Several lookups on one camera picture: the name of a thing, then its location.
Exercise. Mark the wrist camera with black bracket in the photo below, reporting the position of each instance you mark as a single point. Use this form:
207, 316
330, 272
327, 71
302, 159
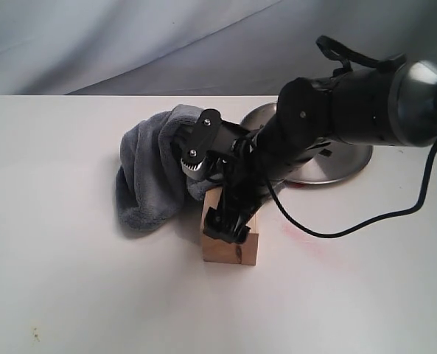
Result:
203, 144

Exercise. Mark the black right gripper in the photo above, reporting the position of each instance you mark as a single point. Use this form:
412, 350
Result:
246, 187

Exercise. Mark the grey fleece cloth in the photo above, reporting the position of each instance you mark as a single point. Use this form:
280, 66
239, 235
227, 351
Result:
151, 187

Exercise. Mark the pale wooden cube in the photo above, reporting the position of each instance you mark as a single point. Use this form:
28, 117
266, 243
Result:
223, 236

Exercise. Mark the round steel plate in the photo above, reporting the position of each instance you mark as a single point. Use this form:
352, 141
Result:
335, 163

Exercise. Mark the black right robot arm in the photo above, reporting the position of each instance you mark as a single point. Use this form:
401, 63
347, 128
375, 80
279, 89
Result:
366, 107

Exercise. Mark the white backdrop sheet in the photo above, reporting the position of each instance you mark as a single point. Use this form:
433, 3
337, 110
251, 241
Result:
195, 47

